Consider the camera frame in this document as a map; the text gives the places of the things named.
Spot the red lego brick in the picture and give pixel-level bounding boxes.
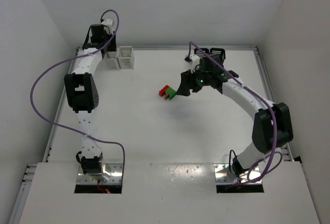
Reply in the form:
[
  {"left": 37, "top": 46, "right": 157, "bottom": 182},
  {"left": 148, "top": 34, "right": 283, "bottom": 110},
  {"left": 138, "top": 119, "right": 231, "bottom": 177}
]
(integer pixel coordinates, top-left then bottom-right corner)
[{"left": 159, "top": 85, "right": 169, "bottom": 97}]

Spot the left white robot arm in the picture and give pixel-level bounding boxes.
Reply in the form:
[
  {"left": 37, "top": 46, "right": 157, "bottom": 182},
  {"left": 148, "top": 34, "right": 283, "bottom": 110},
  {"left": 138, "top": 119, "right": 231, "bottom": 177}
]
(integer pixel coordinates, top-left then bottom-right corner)
[{"left": 64, "top": 21, "right": 114, "bottom": 176}]

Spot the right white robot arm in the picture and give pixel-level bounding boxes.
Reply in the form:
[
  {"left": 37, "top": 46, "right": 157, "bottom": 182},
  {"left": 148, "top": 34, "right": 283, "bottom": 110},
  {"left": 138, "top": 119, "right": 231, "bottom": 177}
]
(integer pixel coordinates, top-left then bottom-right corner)
[{"left": 176, "top": 53, "right": 293, "bottom": 176}]

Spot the right white slotted container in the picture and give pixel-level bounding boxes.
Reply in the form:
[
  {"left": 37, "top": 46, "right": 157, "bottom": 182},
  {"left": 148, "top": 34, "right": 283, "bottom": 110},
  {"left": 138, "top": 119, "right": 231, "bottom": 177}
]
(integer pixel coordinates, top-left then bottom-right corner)
[{"left": 117, "top": 46, "right": 135, "bottom": 70}]

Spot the white slotted container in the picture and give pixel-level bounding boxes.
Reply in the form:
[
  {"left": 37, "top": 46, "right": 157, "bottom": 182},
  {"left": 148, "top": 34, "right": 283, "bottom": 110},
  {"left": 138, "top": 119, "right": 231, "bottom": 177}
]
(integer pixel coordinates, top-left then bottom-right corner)
[
  {"left": 104, "top": 51, "right": 120, "bottom": 71},
  {"left": 117, "top": 46, "right": 135, "bottom": 70}
]

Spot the left white slotted container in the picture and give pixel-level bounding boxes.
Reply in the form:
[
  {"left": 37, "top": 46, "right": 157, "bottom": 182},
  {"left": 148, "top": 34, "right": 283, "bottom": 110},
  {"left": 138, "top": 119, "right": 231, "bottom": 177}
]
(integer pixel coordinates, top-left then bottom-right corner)
[{"left": 104, "top": 51, "right": 120, "bottom": 71}]

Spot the left black slotted container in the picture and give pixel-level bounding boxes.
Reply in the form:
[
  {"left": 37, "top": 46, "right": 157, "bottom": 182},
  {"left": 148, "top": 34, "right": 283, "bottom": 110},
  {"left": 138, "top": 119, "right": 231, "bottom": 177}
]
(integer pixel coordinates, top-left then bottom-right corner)
[{"left": 194, "top": 47, "right": 210, "bottom": 59}]

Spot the black slotted container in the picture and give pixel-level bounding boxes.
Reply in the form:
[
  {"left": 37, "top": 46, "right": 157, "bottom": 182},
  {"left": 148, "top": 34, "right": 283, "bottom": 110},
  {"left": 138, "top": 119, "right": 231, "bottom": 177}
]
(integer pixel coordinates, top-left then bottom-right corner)
[
  {"left": 194, "top": 47, "right": 210, "bottom": 59},
  {"left": 209, "top": 47, "right": 226, "bottom": 64}
]

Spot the right black slotted container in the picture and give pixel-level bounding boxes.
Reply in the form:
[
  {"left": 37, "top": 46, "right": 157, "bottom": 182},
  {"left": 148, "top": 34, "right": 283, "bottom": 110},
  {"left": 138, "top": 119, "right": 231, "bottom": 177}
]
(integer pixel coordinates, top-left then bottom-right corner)
[{"left": 209, "top": 47, "right": 226, "bottom": 64}]

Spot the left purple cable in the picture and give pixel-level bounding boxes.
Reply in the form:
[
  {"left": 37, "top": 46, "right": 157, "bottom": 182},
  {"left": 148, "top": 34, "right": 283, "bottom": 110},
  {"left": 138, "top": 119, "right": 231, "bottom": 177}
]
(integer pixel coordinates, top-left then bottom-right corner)
[{"left": 30, "top": 9, "right": 126, "bottom": 177}]

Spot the purple cable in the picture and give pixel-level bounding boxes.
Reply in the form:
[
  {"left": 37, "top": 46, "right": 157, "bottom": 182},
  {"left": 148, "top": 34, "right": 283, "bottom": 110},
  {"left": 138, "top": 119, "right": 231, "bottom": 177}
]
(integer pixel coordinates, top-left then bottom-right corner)
[
  {"left": 30, "top": 9, "right": 126, "bottom": 177},
  {"left": 184, "top": 41, "right": 283, "bottom": 186}
]

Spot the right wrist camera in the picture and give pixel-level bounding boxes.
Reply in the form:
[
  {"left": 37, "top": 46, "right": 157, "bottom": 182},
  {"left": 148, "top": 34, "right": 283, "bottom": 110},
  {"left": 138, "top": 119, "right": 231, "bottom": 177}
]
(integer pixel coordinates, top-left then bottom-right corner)
[{"left": 185, "top": 54, "right": 200, "bottom": 72}]

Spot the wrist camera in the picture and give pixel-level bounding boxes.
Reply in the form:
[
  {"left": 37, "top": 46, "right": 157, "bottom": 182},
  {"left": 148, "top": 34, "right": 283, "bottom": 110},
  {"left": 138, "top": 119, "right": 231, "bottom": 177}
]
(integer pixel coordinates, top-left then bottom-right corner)
[
  {"left": 185, "top": 54, "right": 200, "bottom": 72},
  {"left": 101, "top": 19, "right": 114, "bottom": 34}
]

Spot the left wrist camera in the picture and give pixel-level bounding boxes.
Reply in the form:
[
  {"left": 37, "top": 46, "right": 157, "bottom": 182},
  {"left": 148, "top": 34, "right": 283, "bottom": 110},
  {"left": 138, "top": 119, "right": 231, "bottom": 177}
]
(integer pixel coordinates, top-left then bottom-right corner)
[{"left": 101, "top": 19, "right": 114, "bottom": 34}]

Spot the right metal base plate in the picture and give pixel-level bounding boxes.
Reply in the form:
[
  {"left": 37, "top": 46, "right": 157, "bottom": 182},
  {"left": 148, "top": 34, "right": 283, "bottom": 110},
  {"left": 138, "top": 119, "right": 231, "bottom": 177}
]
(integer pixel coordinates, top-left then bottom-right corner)
[{"left": 213, "top": 164, "right": 262, "bottom": 186}]

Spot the metal base plate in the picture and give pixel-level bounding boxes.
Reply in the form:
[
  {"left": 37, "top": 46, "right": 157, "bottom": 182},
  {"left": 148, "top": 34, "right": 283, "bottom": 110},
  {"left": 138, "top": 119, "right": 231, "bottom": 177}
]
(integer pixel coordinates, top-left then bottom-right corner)
[
  {"left": 76, "top": 163, "right": 123, "bottom": 185},
  {"left": 213, "top": 164, "right": 262, "bottom": 186}
]

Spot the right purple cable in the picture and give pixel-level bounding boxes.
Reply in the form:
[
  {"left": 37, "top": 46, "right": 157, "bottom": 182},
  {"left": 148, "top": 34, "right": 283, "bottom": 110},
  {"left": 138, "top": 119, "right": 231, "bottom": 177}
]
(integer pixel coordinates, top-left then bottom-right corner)
[{"left": 184, "top": 41, "right": 283, "bottom": 186}]

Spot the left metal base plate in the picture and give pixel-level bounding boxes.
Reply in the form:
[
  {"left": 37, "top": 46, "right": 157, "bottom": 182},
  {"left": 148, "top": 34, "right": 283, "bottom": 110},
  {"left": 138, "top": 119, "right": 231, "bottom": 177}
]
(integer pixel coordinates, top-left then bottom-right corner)
[{"left": 76, "top": 163, "right": 123, "bottom": 185}]

